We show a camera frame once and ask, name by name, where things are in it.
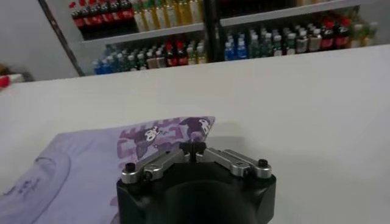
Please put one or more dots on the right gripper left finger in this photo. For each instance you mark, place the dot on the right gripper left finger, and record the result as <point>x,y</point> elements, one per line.
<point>158,165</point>

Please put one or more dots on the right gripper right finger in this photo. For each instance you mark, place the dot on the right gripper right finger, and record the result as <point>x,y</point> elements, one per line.
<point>234,162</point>

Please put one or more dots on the lilac purple t-shirt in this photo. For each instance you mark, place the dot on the lilac purple t-shirt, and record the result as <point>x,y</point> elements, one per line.
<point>76,167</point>

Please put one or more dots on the red-capped cola bottle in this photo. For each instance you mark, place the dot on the red-capped cola bottle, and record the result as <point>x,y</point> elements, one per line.
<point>170,58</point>
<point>182,56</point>
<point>117,16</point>
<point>342,38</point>
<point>107,17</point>
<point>98,19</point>
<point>328,39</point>
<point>127,13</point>
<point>89,21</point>
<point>80,22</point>

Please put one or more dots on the clear green water bottle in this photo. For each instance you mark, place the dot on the clear green water bottle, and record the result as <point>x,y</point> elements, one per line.
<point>124,62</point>
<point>254,48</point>
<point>116,64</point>
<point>267,46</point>

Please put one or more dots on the blue water bottle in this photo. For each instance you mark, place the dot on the blue water bottle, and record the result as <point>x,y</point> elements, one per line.
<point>242,50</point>
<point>106,66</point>
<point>97,68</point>
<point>229,51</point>

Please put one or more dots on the glass-door drinks cabinet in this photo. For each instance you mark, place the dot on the glass-door drinks cabinet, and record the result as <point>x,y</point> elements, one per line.
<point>220,36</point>
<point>208,30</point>

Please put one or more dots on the white cabinet shelf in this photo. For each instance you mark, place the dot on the white cabinet shelf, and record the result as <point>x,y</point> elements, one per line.
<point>143,35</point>
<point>274,14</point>

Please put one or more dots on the yellow tea bottle green cap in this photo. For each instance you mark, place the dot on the yellow tea bottle green cap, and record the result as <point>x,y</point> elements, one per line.
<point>140,19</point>
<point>150,18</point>
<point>161,16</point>
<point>195,10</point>
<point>171,14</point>
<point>182,12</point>

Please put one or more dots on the black cabinet door frame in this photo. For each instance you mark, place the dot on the black cabinet door frame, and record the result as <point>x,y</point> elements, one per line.
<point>61,36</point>

